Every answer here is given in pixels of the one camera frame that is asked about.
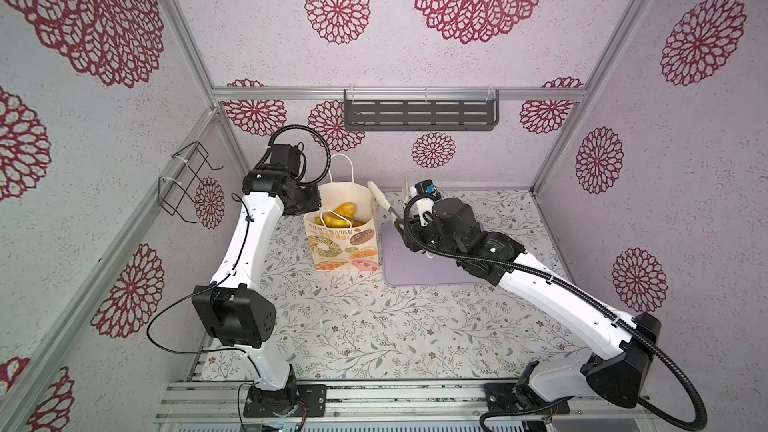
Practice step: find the round orange fake bun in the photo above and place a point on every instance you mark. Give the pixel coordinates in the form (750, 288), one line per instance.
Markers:
(331, 220)

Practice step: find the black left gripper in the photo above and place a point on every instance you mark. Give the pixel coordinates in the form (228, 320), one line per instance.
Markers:
(314, 201)

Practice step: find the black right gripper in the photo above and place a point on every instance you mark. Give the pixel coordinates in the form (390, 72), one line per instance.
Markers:
(415, 226)

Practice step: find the lavender cutting board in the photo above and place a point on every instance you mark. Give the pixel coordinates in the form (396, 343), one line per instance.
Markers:
(402, 267)

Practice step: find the black wire wall basket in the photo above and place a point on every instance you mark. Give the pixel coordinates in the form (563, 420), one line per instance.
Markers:
(173, 190)

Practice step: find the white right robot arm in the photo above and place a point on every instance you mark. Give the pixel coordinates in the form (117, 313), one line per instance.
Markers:
(614, 365)

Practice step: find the grey wall shelf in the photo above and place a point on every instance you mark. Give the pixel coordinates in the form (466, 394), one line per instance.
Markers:
(426, 114)

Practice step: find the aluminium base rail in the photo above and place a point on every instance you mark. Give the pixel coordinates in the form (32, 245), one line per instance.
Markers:
(441, 405)

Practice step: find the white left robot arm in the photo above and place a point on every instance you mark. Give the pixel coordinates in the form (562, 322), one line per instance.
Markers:
(231, 307)

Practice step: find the printed paper bakery bag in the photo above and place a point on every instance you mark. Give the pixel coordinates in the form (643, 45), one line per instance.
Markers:
(353, 249)

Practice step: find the orange oval fake bread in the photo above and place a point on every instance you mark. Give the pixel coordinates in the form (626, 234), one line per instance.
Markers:
(346, 210)

